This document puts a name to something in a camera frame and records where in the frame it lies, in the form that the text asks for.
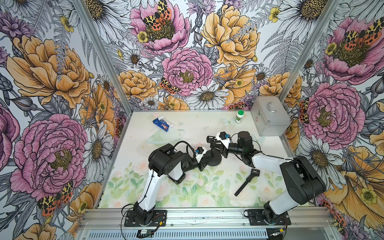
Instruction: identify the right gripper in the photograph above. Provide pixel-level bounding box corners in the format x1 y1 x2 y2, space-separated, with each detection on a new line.
210 140 245 159

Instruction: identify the white vented cable duct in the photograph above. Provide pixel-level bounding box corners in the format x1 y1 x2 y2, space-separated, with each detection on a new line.
83 228 269 240

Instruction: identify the black round stand base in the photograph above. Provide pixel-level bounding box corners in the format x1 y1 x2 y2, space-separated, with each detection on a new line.
206 150 222 167

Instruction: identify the silver first aid case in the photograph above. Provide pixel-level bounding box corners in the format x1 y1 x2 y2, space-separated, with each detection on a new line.
251 96 291 137

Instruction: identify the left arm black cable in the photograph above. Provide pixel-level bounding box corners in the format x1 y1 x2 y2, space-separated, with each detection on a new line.
173 140 197 158

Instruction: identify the white green-capped pill bottle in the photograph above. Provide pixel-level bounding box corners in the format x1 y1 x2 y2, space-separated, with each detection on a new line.
235 110 244 124

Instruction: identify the aluminium front rail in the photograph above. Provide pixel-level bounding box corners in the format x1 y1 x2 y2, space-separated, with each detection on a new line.
79 207 335 230

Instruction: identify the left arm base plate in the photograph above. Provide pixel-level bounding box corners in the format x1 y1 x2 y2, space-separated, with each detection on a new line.
123 209 168 227

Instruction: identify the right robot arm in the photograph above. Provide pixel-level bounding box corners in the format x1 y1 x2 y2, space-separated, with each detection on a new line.
206 131 326 225

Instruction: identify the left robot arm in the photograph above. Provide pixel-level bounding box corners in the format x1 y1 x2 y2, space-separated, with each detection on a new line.
133 141 215 226

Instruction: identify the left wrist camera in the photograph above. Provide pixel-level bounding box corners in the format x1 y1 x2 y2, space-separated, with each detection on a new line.
195 147 207 163

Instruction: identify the blue gauze bandage packet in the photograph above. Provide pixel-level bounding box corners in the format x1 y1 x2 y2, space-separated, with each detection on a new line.
153 116 175 132

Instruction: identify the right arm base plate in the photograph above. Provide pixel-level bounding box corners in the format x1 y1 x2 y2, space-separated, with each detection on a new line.
243 209 291 226

